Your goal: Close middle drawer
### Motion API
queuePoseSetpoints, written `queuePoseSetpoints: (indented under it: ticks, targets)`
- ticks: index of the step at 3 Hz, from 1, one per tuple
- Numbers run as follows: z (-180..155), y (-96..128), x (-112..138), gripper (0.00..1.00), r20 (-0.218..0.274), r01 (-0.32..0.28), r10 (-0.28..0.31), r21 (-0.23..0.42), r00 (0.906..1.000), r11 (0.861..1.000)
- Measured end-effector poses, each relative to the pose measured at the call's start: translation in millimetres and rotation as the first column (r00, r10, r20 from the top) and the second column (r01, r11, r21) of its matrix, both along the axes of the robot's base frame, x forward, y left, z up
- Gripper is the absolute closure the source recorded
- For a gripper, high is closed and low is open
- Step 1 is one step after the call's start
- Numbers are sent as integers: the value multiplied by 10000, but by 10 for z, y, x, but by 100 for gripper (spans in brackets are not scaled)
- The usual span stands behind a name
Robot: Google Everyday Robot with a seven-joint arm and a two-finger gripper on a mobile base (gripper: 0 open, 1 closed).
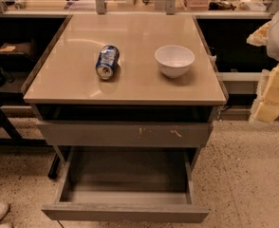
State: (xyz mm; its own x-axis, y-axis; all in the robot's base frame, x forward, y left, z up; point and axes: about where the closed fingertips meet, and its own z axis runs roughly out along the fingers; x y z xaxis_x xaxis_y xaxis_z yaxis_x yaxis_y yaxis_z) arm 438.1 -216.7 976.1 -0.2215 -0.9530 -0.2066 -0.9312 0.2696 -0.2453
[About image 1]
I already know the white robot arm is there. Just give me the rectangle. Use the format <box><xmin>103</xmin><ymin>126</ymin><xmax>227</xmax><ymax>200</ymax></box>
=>
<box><xmin>247</xmin><ymin>10</ymin><xmax>279</xmax><ymax>124</ymax></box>

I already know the grey drawer cabinet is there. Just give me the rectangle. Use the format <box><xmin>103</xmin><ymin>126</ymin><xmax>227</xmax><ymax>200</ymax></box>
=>
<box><xmin>21</xmin><ymin>13</ymin><xmax>229</xmax><ymax>176</ymax></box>

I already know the grey top drawer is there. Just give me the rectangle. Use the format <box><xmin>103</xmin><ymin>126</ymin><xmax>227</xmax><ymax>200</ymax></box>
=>
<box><xmin>37</xmin><ymin>121</ymin><xmax>213</xmax><ymax>148</ymax></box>

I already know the white ceramic bowl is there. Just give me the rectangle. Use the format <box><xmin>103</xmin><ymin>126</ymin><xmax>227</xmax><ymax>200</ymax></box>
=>
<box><xmin>155</xmin><ymin>45</ymin><xmax>195</xmax><ymax>78</ymax></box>

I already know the blue soda can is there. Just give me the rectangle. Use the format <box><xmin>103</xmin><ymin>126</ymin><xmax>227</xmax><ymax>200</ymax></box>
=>
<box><xmin>96</xmin><ymin>45</ymin><xmax>120</xmax><ymax>80</ymax></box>

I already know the black table leg frame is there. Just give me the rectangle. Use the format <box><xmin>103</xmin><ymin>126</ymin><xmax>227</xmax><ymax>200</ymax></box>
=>
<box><xmin>0</xmin><ymin>95</ymin><xmax>60</xmax><ymax>179</ymax></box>

